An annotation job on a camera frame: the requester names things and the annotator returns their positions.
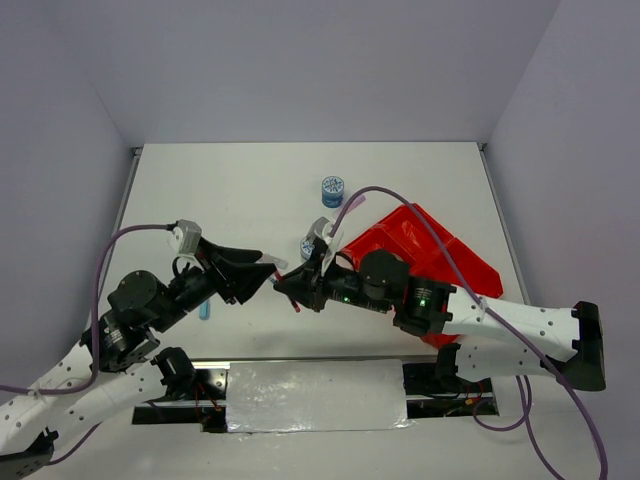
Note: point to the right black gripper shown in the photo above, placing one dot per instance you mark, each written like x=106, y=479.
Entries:
x=301, y=290

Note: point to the red plastic bin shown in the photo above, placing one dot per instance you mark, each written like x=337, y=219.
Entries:
x=401, y=233

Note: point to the blue tape stack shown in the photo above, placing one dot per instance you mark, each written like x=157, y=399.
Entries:
x=332, y=191
x=306, y=248

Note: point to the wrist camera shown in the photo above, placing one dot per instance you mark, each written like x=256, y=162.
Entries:
x=321, y=228
x=184, y=237

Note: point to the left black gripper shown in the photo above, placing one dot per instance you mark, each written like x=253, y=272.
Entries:
x=243, y=279

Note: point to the red pen refill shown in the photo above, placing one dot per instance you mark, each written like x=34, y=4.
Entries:
x=277, y=279

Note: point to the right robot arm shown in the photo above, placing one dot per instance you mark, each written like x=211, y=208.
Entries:
x=494, y=337

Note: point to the pink eraser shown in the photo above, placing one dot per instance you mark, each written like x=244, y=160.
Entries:
x=347, y=208

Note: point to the far blue tape stack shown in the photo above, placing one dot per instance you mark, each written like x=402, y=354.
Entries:
x=332, y=191

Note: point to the blue highlighter pen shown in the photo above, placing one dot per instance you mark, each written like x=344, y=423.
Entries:
x=204, y=312

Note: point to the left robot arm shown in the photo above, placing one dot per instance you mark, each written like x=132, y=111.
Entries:
x=122, y=363

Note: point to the orange capped lead case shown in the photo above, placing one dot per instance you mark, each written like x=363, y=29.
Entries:
x=278, y=262

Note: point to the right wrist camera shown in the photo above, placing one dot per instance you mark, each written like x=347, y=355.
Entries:
x=321, y=228

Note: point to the silver foil base cover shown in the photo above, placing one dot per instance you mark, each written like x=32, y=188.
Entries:
x=316, y=396

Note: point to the near blue tape stack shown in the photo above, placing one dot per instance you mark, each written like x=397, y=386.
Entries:
x=306, y=248

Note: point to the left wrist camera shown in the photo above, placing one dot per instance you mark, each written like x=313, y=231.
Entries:
x=184, y=237

